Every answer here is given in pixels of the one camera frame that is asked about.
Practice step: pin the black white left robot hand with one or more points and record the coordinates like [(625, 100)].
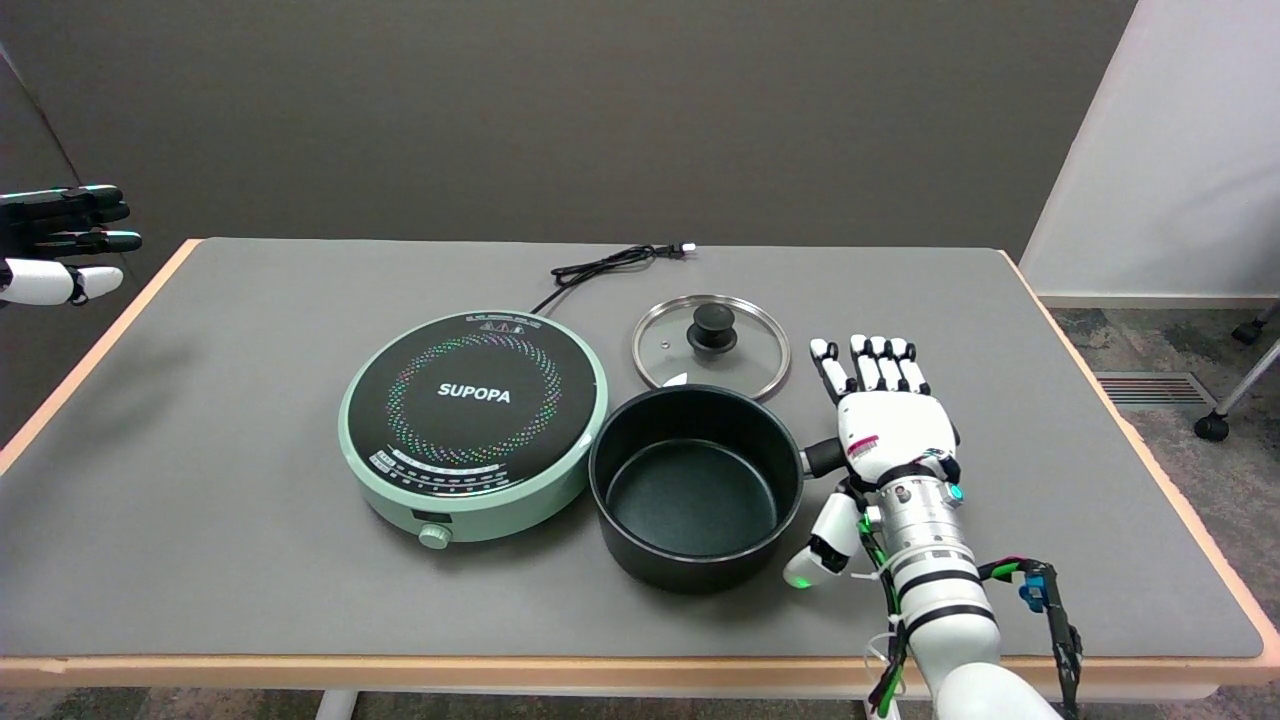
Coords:
[(50, 280)]

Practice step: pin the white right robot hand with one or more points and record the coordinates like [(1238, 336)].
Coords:
[(895, 430)]

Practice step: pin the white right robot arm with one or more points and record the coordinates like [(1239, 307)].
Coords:
[(940, 590)]

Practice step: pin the glass lid with black knob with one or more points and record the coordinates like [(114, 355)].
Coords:
[(712, 325)]

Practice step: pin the floor vent grille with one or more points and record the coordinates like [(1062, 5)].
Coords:
[(1150, 390)]

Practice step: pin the grey table mat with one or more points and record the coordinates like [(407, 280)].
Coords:
[(250, 450)]

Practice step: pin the grey leg with caster wheel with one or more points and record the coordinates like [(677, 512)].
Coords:
[(1213, 427)]

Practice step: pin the black caster wheel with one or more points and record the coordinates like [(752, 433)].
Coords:
[(1246, 331)]

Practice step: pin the green SUPOPA induction cooker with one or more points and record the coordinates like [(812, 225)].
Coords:
[(470, 400)]

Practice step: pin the white table leg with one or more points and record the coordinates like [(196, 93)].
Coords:
[(336, 706)]

